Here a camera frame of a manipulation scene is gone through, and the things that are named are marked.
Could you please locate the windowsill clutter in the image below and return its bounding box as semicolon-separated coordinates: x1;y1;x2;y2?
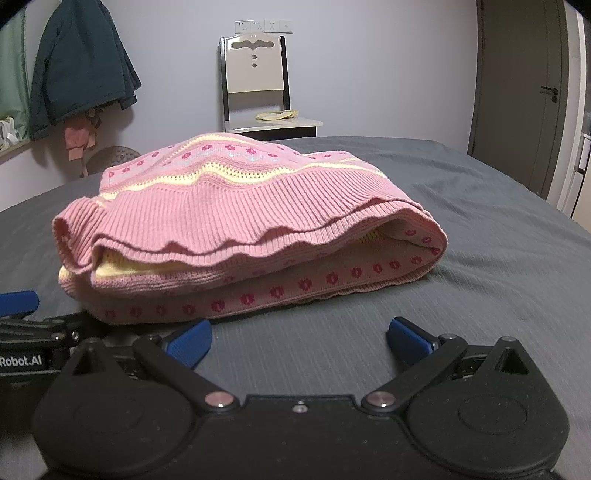
0;117;22;149

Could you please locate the beige chair with cutout back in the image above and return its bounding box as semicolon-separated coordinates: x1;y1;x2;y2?
218;34;324;141

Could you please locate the pink patterned knit sweater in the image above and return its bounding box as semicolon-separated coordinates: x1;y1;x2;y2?
52;132;450;326

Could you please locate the yellow cloth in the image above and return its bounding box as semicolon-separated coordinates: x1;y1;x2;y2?
256;109;301;123

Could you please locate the grey door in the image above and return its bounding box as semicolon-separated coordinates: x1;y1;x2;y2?
467;0;572;200

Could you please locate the pink hanging cloth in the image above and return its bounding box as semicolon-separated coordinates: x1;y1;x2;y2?
65;107;103;179

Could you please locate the green curtain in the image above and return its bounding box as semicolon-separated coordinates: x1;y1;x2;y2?
0;9;34;121

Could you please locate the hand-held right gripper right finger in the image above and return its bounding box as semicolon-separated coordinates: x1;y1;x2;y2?
361;316;531;412

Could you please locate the round brown ribbed object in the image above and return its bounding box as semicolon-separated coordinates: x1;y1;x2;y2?
85;145;142;176

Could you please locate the dark teal hanging jacket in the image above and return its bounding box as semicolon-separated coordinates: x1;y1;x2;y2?
30;0;142;140

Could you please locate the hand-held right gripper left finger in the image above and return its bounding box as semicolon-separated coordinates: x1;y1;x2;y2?
60;318;242;412

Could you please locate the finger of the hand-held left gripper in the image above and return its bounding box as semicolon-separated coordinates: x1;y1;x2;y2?
0;290;40;320

